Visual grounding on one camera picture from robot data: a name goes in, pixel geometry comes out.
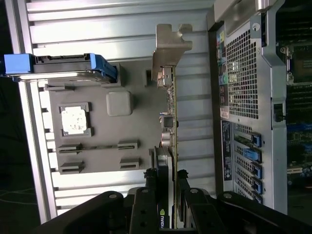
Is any hard disk in blue bracket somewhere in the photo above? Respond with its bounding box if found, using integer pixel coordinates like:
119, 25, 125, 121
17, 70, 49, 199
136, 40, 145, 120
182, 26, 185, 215
3, 53, 118, 85

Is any grey parts rack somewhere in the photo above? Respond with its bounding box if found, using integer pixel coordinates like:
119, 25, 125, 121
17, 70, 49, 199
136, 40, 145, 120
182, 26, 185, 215
38, 62, 176, 175

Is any open black PC case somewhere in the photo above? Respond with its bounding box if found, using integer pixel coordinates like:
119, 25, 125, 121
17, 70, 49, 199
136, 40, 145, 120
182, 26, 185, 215
206, 0, 312, 220

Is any silver CPU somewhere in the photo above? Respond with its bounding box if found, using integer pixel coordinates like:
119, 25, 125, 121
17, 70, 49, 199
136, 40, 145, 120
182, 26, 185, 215
60, 106, 86, 134

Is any green motherboard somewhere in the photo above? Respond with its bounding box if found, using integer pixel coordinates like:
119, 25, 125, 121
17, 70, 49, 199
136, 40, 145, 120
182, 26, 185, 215
276, 9, 312, 195

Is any blue expansion slot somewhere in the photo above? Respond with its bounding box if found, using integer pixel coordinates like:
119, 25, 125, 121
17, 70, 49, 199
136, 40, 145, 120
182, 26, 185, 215
287, 122, 312, 134

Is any CPU socket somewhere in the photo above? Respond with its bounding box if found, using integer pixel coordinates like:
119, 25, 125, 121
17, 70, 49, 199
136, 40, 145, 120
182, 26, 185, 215
291, 45, 312, 85

